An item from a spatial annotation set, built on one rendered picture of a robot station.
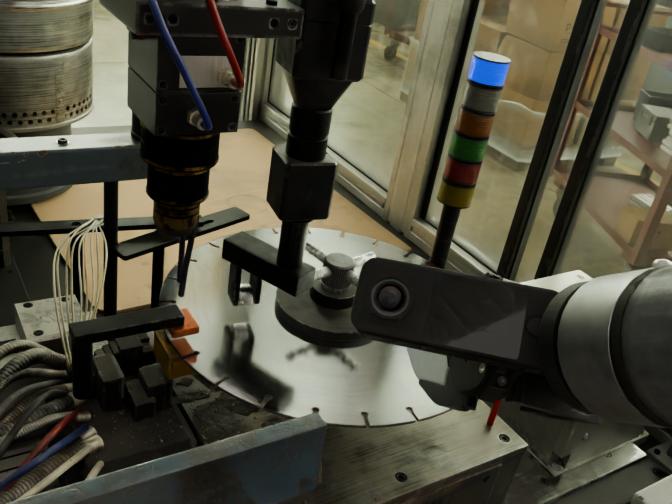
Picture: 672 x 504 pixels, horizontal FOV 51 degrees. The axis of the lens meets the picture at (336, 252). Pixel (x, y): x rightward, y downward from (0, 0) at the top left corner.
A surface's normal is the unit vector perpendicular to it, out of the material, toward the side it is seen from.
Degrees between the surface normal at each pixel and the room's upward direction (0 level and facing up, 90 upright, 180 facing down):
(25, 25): 90
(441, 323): 48
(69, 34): 90
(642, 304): 67
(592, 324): 72
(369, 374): 0
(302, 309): 5
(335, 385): 0
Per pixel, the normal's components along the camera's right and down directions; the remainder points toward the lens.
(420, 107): -0.84, 0.14
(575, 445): 0.51, 0.49
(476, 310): -0.12, -0.26
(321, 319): 0.13, -0.82
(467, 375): -0.91, -0.29
